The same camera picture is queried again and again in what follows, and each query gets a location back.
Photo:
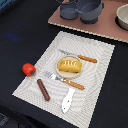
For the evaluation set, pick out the orange toy bread loaf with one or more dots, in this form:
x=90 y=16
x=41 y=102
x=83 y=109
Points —
x=70 y=66

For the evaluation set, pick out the red toy tomato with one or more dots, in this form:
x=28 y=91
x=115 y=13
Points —
x=28 y=69

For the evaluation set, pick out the round wooden plate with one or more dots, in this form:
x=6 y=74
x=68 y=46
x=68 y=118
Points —
x=64 y=74

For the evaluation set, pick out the white woven placemat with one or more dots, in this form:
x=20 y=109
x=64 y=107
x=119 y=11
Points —
x=92 y=77

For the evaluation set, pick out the brown toy sausage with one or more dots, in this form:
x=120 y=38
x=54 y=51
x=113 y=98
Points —
x=43 y=89

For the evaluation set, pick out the grey bowl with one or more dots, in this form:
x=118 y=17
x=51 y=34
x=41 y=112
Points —
x=68 y=10

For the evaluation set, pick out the pink tray mat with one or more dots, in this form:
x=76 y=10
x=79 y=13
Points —
x=104 y=27

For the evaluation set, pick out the grey pot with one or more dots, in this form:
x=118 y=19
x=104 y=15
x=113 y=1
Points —
x=89 y=10

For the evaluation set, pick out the cream bowl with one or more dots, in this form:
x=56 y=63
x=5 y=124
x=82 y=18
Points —
x=122 y=15

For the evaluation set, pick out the wooden handled knife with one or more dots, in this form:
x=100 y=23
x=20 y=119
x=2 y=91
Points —
x=79 y=56

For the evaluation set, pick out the wooden handled fork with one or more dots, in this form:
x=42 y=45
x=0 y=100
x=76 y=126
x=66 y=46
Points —
x=69 y=82

